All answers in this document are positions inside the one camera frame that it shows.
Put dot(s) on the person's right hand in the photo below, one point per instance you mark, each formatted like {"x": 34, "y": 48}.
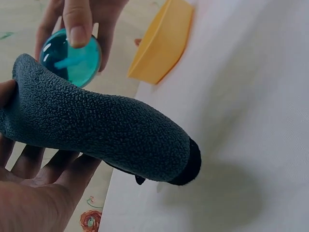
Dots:
{"x": 108, "y": 26}

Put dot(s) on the person's left hand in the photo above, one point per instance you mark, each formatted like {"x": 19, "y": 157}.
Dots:
{"x": 31, "y": 198}

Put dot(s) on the person's right fingers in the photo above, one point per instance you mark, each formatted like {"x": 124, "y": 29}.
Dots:
{"x": 109, "y": 31}

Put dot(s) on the person's left thumb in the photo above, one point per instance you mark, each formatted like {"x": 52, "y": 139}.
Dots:
{"x": 7, "y": 93}

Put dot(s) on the person's right thumb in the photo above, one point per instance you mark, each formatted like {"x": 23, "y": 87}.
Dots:
{"x": 77, "y": 23}

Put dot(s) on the teal transparent round ball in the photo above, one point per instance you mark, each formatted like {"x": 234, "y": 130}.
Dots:
{"x": 79, "y": 65}

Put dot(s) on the dark teal fleece cloth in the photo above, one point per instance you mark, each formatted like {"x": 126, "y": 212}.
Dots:
{"x": 96, "y": 120}

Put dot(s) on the yellow plastic tray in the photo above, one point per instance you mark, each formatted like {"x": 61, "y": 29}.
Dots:
{"x": 164, "y": 46}

